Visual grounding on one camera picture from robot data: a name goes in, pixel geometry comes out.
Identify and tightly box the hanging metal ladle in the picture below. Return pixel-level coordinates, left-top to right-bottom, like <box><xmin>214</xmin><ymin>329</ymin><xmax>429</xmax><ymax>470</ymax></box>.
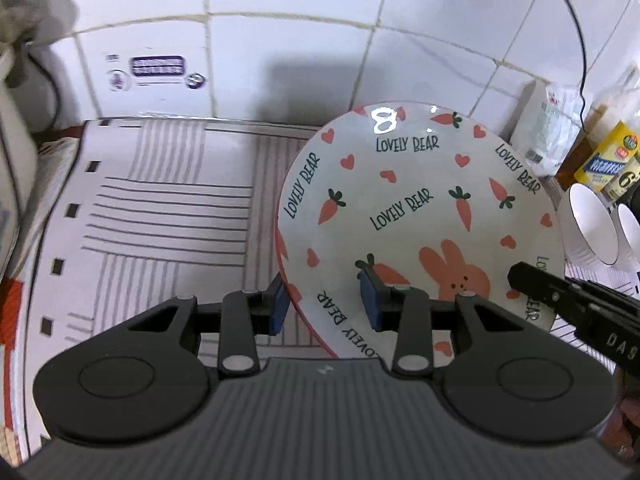
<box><xmin>0</xmin><ymin>0</ymin><xmax>76</xmax><ymax>86</ymax></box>

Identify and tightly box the yellow label cooking wine bottle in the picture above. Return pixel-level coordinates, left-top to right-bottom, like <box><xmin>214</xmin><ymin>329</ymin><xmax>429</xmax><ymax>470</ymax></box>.
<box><xmin>555</xmin><ymin>62</ymin><xmax>639</xmax><ymax>192</ymax></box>

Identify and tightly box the white salt bag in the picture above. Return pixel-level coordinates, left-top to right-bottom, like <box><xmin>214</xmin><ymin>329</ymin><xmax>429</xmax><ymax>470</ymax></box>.
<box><xmin>510</xmin><ymin>80</ymin><xmax>589</xmax><ymax>178</ymax></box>

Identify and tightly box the rice cooker black cord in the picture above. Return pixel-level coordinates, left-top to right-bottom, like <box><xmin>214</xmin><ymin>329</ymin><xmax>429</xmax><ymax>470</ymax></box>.
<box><xmin>24</xmin><ymin>52</ymin><xmax>64</xmax><ymax>134</ymax></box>

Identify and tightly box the red striped cloth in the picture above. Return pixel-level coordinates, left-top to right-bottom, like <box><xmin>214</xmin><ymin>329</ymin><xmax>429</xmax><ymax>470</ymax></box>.
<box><xmin>0</xmin><ymin>278</ymin><xmax>24</xmax><ymax>430</ymax></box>

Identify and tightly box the blue wall sticker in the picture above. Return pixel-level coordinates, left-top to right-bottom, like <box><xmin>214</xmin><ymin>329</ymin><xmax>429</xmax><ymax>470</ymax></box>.
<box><xmin>105</xmin><ymin>54</ymin><xmax>207</xmax><ymax>92</ymax></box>

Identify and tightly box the large white ribbed bowl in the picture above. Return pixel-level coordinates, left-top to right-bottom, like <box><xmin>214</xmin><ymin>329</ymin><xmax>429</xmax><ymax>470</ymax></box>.
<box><xmin>558</xmin><ymin>183</ymin><xmax>620</xmax><ymax>269</ymax></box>

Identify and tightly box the striped patterned table mat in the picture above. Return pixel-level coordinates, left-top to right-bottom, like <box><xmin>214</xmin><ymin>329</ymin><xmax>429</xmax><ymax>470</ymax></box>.
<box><xmin>0</xmin><ymin>117</ymin><xmax>640</xmax><ymax>456</ymax></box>

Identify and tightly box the white vinegar bottle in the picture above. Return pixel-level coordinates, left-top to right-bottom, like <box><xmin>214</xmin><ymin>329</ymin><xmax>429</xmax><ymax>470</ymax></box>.
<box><xmin>601</xmin><ymin>154</ymin><xmax>640</xmax><ymax>204</ymax></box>

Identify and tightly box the white rice cooker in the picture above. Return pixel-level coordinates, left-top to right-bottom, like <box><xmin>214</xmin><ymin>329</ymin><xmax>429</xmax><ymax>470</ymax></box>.
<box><xmin>0</xmin><ymin>44</ymin><xmax>37</xmax><ymax>276</ymax></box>

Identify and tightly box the pink bunny carrot plate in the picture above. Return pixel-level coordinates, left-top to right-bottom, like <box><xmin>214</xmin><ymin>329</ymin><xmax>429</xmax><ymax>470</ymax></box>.
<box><xmin>274</xmin><ymin>102</ymin><xmax>564</xmax><ymax>360</ymax></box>

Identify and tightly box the black power cable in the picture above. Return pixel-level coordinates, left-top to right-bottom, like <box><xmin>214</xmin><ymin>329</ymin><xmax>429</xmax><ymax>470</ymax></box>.
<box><xmin>537</xmin><ymin>0</ymin><xmax>589</xmax><ymax>124</ymax></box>

